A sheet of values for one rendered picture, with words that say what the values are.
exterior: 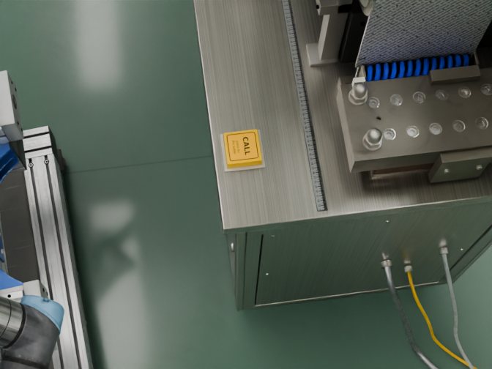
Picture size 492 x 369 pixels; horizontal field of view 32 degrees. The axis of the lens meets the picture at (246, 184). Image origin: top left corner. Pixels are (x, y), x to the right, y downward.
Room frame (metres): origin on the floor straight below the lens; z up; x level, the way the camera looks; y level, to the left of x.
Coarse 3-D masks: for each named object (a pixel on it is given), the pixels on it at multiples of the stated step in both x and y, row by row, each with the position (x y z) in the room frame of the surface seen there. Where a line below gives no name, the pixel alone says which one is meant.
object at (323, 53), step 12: (324, 0) 0.87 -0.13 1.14; (336, 0) 0.87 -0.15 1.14; (348, 0) 0.87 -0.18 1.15; (324, 12) 0.86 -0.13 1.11; (336, 12) 0.86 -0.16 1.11; (324, 24) 0.88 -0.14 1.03; (336, 24) 0.87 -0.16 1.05; (324, 36) 0.87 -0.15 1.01; (336, 36) 0.87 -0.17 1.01; (312, 48) 0.90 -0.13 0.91; (324, 48) 0.87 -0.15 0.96; (336, 48) 0.87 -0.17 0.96; (312, 60) 0.87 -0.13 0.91; (324, 60) 0.87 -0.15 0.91; (336, 60) 0.87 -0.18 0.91
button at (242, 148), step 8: (224, 136) 0.68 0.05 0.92; (232, 136) 0.68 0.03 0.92; (240, 136) 0.68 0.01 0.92; (248, 136) 0.68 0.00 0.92; (256, 136) 0.68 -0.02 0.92; (224, 144) 0.67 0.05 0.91; (232, 144) 0.66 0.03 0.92; (240, 144) 0.67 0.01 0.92; (248, 144) 0.67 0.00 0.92; (256, 144) 0.67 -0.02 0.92; (232, 152) 0.65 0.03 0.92; (240, 152) 0.65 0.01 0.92; (248, 152) 0.65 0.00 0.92; (256, 152) 0.65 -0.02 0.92; (232, 160) 0.63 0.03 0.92; (240, 160) 0.63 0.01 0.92; (248, 160) 0.63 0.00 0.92; (256, 160) 0.63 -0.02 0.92
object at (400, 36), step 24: (384, 24) 0.80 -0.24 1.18; (408, 24) 0.81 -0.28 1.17; (432, 24) 0.82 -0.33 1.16; (456, 24) 0.82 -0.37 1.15; (480, 24) 0.83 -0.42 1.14; (360, 48) 0.80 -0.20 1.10; (384, 48) 0.80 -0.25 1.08; (408, 48) 0.81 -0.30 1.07; (432, 48) 0.82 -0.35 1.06; (456, 48) 0.83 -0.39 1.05
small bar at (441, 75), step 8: (432, 72) 0.78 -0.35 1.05; (440, 72) 0.78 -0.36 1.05; (448, 72) 0.78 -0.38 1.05; (456, 72) 0.78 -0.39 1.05; (464, 72) 0.78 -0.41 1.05; (472, 72) 0.78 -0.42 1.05; (432, 80) 0.76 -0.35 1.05; (440, 80) 0.76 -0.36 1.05; (448, 80) 0.76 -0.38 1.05; (456, 80) 0.77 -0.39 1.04; (464, 80) 0.77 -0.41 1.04; (472, 80) 0.77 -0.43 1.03
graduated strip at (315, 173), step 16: (288, 0) 1.02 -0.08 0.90; (288, 16) 0.98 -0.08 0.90; (288, 32) 0.94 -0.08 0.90; (304, 80) 0.83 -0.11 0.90; (304, 96) 0.79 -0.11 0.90; (304, 112) 0.75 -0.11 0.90; (304, 128) 0.72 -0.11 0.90; (320, 176) 0.61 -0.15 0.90; (320, 192) 0.58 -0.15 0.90; (320, 208) 0.55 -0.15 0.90
